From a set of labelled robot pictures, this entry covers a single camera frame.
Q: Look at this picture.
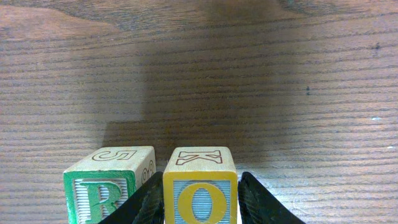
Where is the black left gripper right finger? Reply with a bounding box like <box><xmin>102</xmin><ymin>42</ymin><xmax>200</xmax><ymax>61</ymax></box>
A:
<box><xmin>238</xmin><ymin>172</ymin><xmax>305</xmax><ymax>224</ymax></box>

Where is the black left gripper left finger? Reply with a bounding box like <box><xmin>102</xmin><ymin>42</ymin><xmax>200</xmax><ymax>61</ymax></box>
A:
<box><xmin>99</xmin><ymin>171</ymin><xmax>164</xmax><ymax>224</ymax></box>

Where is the green R block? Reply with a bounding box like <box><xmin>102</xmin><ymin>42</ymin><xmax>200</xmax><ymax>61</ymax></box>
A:
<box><xmin>63</xmin><ymin>146</ymin><xmax>156</xmax><ymax>224</ymax></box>

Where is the yellow O block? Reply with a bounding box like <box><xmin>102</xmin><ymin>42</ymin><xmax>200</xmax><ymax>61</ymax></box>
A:
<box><xmin>163</xmin><ymin>146</ymin><xmax>238</xmax><ymax>224</ymax></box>

